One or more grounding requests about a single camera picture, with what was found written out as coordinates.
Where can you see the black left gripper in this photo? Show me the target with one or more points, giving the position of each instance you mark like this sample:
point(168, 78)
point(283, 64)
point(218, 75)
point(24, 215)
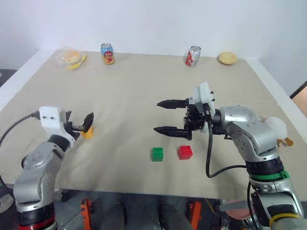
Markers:
point(72, 129)

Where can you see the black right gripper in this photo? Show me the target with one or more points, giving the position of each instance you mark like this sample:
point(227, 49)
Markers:
point(193, 119)

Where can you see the yellow toy cube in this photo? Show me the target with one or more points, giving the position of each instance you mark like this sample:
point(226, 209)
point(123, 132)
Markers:
point(89, 134)

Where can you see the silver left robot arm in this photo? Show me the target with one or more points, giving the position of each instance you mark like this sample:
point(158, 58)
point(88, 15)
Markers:
point(36, 175)

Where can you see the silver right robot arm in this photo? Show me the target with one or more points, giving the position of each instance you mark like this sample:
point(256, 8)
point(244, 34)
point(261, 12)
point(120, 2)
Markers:
point(251, 139)

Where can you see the red toy cube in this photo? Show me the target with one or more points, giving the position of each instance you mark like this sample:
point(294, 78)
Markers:
point(185, 152)

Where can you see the green toy cube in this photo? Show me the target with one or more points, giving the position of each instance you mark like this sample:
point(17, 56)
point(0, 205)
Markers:
point(157, 154)

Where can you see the beige table mat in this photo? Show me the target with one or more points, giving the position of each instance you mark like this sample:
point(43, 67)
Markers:
point(134, 95)

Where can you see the burger in plastic bag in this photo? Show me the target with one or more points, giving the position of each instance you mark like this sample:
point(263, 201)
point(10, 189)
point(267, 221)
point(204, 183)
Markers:
point(70, 58)

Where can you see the red and white drink can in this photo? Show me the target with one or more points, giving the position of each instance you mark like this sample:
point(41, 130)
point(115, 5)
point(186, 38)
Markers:
point(192, 56)

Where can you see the blue and orange drink can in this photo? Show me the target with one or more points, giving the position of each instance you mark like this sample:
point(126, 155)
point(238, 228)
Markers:
point(107, 54)

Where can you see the round yellow pastry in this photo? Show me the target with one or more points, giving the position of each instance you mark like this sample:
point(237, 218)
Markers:
point(227, 58)

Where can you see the white and orange toy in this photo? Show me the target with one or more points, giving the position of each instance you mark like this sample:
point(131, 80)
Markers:
point(278, 128)

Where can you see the pink round dish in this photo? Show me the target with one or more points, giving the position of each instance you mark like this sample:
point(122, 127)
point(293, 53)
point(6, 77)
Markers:
point(236, 210)

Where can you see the brown wooden board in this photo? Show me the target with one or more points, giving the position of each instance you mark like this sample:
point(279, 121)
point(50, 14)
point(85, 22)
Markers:
point(299, 94)

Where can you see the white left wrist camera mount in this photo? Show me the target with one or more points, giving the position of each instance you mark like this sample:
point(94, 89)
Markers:
point(51, 119)

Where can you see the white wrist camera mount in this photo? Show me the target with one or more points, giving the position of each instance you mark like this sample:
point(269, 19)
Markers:
point(51, 119)
point(204, 97)

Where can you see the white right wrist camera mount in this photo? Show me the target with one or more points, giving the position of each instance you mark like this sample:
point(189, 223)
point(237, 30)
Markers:
point(204, 97)

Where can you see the orange metal bracket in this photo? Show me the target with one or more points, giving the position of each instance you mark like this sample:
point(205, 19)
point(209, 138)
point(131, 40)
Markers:
point(195, 212)
point(85, 212)

